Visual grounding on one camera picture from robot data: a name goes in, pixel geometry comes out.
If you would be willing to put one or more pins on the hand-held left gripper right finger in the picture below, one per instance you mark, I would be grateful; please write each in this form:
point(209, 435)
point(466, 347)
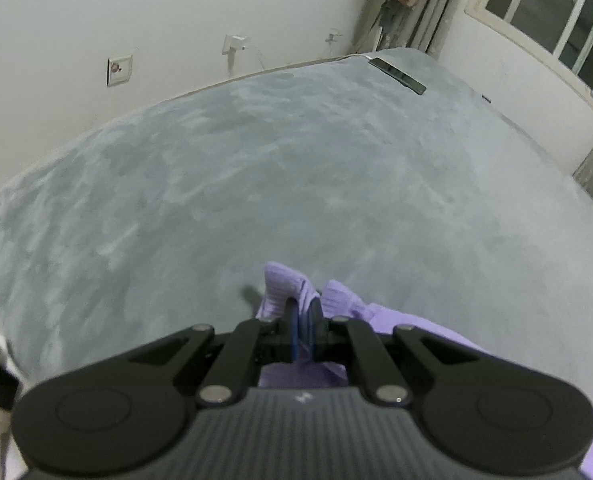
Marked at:
point(315, 330)

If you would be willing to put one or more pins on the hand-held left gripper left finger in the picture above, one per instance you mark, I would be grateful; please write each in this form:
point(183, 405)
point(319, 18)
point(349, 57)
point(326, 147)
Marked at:
point(291, 330)

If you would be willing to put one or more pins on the purple knit garment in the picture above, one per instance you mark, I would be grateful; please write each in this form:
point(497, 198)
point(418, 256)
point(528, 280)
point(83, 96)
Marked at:
point(336, 305)

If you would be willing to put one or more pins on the grey plush bed blanket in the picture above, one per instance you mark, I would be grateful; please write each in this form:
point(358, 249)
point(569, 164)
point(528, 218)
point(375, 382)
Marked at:
point(256, 170)

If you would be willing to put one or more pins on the black smartphone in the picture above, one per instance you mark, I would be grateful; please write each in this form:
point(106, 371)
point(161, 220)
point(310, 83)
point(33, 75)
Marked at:
point(398, 75)

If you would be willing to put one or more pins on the small dark object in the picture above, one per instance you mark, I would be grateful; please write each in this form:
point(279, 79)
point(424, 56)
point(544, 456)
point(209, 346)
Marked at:
point(486, 99)

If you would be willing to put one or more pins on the white charger plug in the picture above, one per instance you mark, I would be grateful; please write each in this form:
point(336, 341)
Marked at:
point(234, 43)

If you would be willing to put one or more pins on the dark hanging cloth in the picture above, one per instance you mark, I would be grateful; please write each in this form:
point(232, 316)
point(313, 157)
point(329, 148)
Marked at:
point(391, 22)

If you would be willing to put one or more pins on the white wall socket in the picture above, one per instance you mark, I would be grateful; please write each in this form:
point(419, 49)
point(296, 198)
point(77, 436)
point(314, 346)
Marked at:
point(120, 70)

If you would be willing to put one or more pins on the window with white frame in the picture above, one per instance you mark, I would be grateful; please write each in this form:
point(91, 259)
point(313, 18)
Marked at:
point(556, 15)

